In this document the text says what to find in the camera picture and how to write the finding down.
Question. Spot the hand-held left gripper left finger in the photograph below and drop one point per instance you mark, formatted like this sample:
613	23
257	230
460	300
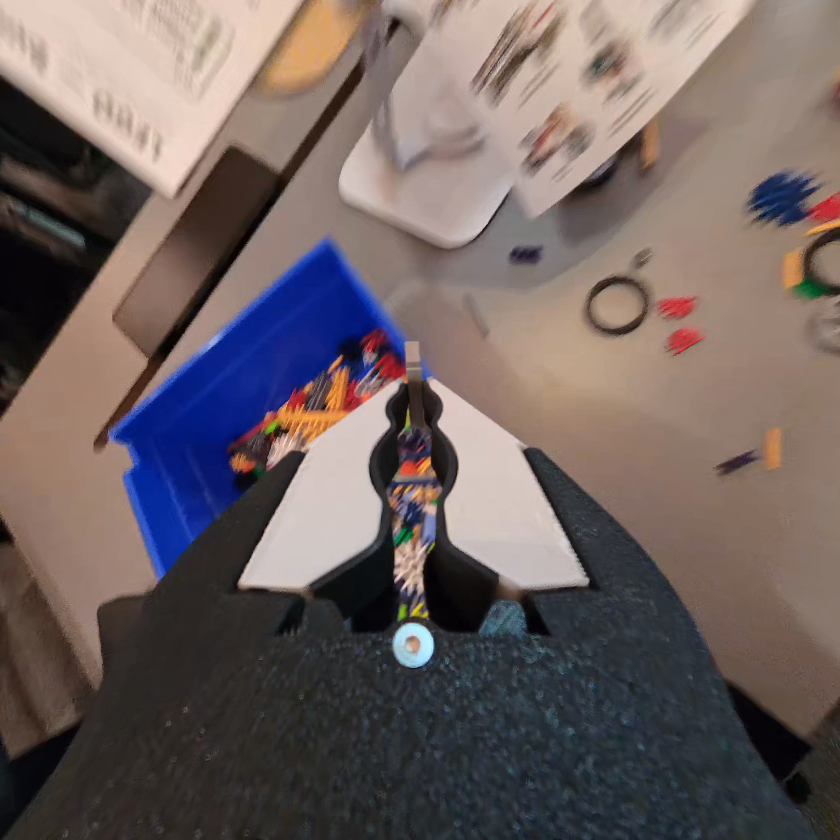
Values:
315	518

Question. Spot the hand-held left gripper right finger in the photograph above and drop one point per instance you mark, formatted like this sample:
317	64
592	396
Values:
499	512

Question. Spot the blue plastic bin with tag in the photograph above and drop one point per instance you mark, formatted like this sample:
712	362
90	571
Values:
216	394

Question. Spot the grey clip connector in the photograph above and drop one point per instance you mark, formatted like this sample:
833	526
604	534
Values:
412	358

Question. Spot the blue snowflake connector pair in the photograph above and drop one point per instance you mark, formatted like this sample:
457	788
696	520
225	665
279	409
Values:
781	197

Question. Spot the pile of colourful construction pieces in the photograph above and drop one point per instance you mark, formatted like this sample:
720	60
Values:
308	407

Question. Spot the thin grey rod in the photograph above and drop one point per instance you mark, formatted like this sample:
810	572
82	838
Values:
476	315

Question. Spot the small black rubber tire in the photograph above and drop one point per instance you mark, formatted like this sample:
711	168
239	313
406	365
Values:
590	306

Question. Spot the purple clip connector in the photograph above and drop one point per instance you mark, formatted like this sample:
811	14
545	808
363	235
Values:
738	462
525	254

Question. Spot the red fan connector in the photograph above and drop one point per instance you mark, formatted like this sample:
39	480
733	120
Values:
676	307
684	341
828	208

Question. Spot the short yellow rod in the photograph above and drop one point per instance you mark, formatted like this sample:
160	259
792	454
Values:
823	228
773	449
793	269

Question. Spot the small grey spacer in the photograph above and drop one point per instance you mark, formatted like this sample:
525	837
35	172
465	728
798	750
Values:
643	258

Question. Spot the small black toy wheel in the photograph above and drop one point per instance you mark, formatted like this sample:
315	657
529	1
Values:
600	176

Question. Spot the small green piece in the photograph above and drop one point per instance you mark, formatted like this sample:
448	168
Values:
810	290

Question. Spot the long yellow rod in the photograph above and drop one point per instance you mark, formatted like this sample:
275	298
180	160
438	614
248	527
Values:
649	144

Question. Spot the model instruction booklet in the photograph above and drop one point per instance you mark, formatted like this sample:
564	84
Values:
590	85

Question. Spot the round wooden table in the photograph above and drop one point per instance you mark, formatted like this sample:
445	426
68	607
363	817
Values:
308	52

